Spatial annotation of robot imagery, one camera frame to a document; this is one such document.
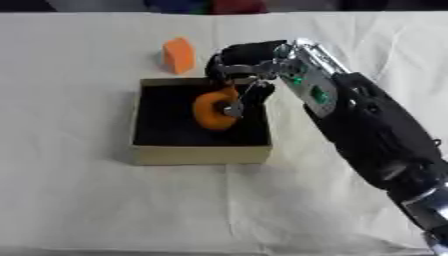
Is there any orange house-shaped block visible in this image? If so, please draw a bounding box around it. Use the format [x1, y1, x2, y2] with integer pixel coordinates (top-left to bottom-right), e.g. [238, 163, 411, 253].
[161, 36, 196, 75]

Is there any tan cardboard box black inside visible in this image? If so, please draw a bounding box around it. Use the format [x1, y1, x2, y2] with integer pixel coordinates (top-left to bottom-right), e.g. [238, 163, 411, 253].
[126, 77, 275, 166]

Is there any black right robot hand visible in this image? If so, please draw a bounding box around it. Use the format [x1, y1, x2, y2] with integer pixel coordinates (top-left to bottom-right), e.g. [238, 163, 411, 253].
[203, 39, 289, 119]

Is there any orange toy donut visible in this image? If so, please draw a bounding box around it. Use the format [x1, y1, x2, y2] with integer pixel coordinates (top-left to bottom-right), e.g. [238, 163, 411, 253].
[190, 85, 242, 131]

